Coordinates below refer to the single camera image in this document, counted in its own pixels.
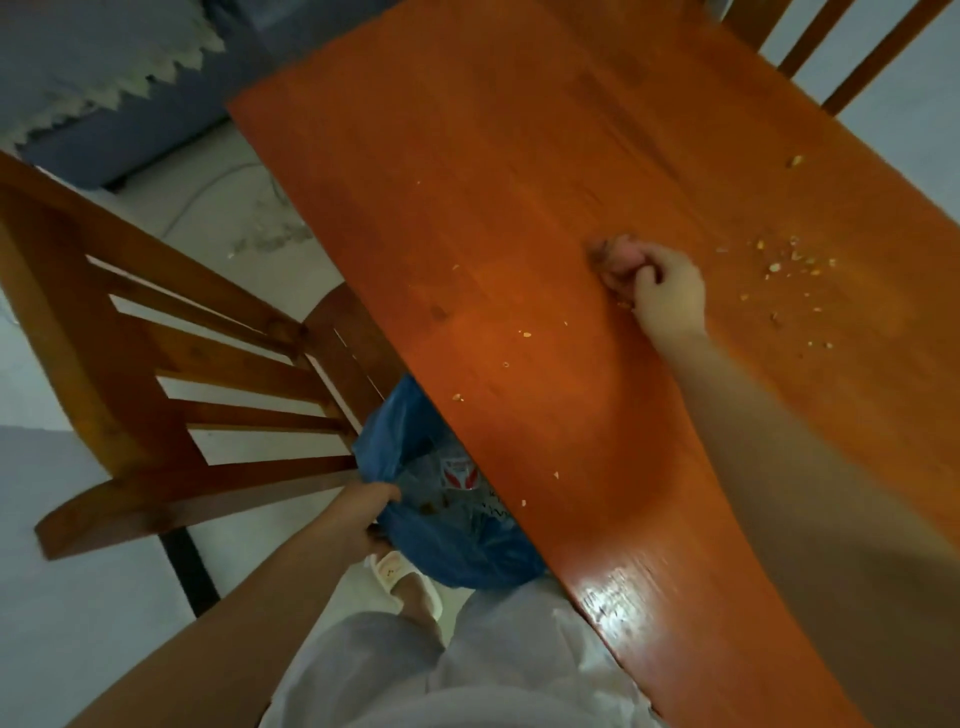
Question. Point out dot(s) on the person's left hand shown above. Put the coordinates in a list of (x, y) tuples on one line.
[(360, 517)]

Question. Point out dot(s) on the person's right hand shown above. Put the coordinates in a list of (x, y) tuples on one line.
[(671, 300)]

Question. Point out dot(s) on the pink cleaning cloth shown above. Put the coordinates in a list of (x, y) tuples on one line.
[(619, 255)]

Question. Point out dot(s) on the blue lined waste basket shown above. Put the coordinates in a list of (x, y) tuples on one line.
[(450, 555)]

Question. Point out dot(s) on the clear plastic bottle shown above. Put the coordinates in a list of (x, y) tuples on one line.
[(450, 480)]

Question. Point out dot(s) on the food crumbs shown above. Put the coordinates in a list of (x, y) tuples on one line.
[(774, 267)]

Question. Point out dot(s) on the person's right forearm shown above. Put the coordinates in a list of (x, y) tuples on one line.
[(825, 510)]

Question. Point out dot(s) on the person's left forearm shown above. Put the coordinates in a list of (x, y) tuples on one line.
[(225, 645)]

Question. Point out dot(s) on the person's left leg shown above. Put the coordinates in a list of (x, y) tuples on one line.
[(421, 604)]

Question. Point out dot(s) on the white bear left slipper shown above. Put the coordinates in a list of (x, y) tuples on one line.
[(394, 574)]

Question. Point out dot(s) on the black baseboard strip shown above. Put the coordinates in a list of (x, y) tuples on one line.
[(187, 574)]

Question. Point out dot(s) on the white shorts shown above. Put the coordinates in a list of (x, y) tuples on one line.
[(487, 660)]

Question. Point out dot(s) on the orange wooden table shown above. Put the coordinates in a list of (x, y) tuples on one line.
[(487, 187)]

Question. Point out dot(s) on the wooden slat-back chair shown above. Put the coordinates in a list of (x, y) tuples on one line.
[(750, 19), (97, 337)]

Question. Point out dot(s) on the dark grey bed base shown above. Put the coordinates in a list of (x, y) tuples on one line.
[(150, 142)]

